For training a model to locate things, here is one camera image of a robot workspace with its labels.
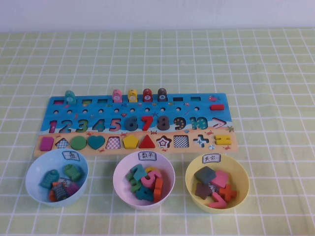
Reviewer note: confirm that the brown number eight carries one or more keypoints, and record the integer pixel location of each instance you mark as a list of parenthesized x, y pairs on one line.
[(163, 122)]

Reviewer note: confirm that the blue wooden puzzle board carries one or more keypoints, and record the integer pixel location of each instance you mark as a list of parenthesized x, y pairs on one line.
[(169, 105)]

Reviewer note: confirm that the paper label on pink bowl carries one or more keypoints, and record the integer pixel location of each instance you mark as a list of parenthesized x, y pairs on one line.
[(147, 156)]

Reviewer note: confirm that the yellow number piece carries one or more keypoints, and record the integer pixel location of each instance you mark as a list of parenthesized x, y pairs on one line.
[(150, 169)]

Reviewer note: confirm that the pink plastic bowl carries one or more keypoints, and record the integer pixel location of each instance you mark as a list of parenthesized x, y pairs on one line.
[(120, 169)]

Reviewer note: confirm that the paper label on yellow bowl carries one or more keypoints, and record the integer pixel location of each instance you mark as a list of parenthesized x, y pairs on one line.
[(211, 158)]

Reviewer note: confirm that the orange number piece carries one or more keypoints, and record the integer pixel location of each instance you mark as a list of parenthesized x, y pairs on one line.
[(158, 189)]

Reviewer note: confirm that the paper label on blue bowl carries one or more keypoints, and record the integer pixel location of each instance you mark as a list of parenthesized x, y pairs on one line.
[(71, 156)]

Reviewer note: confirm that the green fish piece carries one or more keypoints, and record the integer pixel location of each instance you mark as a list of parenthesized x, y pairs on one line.
[(72, 172)]

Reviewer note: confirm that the yellow plastic bowl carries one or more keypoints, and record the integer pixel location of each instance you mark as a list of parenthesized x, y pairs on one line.
[(241, 182)]

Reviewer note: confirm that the purple fish piece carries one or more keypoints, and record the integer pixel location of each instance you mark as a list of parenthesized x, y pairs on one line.
[(73, 189)]

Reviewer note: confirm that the paper slip in blue bowl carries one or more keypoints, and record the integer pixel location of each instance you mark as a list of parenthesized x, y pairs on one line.
[(65, 181)]

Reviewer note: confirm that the grey fish piece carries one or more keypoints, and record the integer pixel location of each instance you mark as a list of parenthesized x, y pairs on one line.
[(59, 192)]

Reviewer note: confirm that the teal striped fish piece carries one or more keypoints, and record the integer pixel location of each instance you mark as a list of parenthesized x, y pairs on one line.
[(49, 179)]

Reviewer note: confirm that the orange fish piece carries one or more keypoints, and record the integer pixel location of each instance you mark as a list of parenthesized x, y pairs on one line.
[(51, 195)]

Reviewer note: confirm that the light blue plastic bowl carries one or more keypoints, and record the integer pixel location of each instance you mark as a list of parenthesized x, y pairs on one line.
[(34, 172)]

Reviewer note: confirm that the red number seven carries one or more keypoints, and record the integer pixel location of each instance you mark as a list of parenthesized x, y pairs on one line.
[(147, 119)]

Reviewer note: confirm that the brown fish peg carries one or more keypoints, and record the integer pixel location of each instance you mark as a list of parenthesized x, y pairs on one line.
[(162, 95)]

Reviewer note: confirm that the red fish peg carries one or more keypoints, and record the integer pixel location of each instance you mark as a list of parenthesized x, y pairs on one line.
[(147, 95)]

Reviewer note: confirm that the red triangle block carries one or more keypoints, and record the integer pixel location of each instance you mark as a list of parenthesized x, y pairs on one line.
[(147, 143)]

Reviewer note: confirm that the dark grey number six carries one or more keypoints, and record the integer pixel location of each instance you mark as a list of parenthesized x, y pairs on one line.
[(129, 126)]

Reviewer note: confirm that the yellow fish peg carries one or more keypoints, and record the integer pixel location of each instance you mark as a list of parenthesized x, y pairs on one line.
[(132, 96)]

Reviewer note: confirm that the yellow pentagon block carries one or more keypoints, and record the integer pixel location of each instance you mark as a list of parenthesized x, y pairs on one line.
[(131, 142)]

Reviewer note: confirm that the pink fish peg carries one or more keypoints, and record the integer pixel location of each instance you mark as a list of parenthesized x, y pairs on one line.
[(117, 96)]

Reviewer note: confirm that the green checked tablecloth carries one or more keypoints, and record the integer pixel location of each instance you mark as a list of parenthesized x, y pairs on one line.
[(157, 61)]

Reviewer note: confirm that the teal number two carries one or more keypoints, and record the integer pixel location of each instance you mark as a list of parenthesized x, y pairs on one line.
[(138, 172)]

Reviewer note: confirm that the pink number five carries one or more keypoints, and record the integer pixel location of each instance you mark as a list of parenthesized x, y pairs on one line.
[(152, 178)]

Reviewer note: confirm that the red minus sign block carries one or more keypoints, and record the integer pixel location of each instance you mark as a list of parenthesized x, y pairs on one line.
[(217, 107)]

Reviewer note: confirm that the teal heart block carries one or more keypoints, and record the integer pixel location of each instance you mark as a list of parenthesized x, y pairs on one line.
[(96, 141)]

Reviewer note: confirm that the yellow equals sign block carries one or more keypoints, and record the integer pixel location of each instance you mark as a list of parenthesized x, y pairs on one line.
[(222, 140)]

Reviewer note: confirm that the green number three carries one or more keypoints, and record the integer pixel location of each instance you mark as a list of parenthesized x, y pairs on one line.
[(133, 184)]

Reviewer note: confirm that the dark grey square block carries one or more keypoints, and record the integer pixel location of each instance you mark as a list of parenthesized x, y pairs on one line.
[(204, 175)]

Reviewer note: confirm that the teal number four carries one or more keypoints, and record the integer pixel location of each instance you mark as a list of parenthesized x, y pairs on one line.
[(145, 194)]

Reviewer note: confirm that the green circle block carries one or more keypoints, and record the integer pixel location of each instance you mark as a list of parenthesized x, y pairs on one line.
[(79, 142)]

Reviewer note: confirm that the brown star block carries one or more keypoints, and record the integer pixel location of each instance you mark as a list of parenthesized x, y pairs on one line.
[(203, 191)]

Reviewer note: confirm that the pink trapezoid block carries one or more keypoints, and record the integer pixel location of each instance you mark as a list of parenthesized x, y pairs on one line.
[(221, 179)]

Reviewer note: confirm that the teal fish peg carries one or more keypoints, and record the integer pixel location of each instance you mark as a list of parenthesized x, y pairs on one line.
[(70, 97)]

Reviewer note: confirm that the orange plus sign block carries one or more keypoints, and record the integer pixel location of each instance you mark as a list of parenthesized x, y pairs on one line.
[(228, 192)]

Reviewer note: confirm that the pink greater-than sign block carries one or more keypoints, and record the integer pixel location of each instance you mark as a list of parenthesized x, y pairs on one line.
[(217, 201)]

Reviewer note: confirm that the magenta rectangle block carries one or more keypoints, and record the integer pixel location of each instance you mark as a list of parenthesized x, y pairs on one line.
[(46, 143)]

